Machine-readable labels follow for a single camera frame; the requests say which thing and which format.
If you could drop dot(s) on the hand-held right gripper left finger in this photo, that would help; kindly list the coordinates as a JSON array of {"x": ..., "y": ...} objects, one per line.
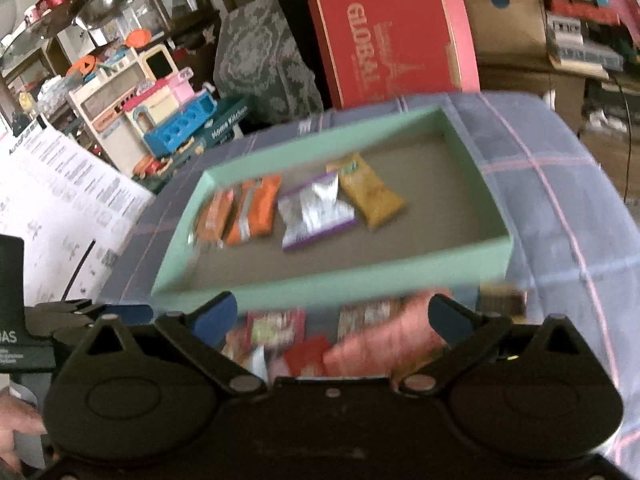
[{"x": 216, "y": 316}]

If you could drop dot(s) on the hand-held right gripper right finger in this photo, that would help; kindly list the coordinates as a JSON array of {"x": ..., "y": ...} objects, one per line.
[{"x": 450, "y": 317}]

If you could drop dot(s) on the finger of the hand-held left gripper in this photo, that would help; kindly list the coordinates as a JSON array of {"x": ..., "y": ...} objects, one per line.
[{"x": 135, "y": 314}]

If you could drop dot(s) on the green cardboard box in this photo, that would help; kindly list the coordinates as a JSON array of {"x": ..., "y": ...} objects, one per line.
[{"x": 325, "y": 290}]

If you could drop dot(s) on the person's left hand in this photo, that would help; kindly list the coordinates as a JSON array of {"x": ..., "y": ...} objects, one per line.
[{"x": 20, "y": 417}]

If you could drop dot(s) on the white orange snack packet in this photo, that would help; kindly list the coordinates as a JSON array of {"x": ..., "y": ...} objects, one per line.
[{"x": 247, "y": 355}]

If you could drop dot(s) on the white printed sheet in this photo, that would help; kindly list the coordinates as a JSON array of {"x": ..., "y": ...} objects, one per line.
[{"x": 60, "y": 185}]

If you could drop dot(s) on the purple silver snack packet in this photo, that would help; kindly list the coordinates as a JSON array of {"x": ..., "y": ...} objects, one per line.
[{"x": 310, "y": 210}]

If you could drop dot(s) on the yellow snack packet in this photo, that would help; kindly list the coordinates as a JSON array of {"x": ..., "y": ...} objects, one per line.
[{"x": 372, "y": 195}]

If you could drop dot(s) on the plaid blanket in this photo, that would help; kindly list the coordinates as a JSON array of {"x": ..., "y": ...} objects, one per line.
[{"x": 550, "y": 210}]

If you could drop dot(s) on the blue toy rack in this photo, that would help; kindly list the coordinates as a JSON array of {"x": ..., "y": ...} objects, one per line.
[{"x": 175, "y": 132}]

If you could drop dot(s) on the teal toy box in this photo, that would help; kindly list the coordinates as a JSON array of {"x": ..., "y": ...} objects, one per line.
[{"x": 225, "y": 120}]

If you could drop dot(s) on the cream toy kitchen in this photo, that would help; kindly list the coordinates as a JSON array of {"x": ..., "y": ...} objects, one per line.
[{"x": 107, "y": 105}]

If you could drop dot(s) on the pink toy house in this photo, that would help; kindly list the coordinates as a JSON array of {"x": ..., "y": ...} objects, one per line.
[{"x": 170, "y": 92}]

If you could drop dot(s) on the grey lace cloth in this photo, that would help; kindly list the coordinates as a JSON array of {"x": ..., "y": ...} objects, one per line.
[{"x": 265, "y": 60}]

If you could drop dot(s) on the orange toy bowl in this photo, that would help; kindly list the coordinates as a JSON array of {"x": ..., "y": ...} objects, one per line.
[{"x": 137, "y": 37}]

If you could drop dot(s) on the red gift box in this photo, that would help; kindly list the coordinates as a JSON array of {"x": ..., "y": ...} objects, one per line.
[{"x": 390, "y": 35}]

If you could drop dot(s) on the bear print cardboard box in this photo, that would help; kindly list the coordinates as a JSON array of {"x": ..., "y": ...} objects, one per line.
[{"x": 510, "y": 20}]

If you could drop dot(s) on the metal bowl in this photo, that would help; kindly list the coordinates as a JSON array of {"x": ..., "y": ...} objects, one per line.
[{"x": 105, "y": 7}]

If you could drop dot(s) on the pink printed box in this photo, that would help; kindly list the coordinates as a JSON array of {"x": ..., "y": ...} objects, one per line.
[{"x": 627, "y": 10}]

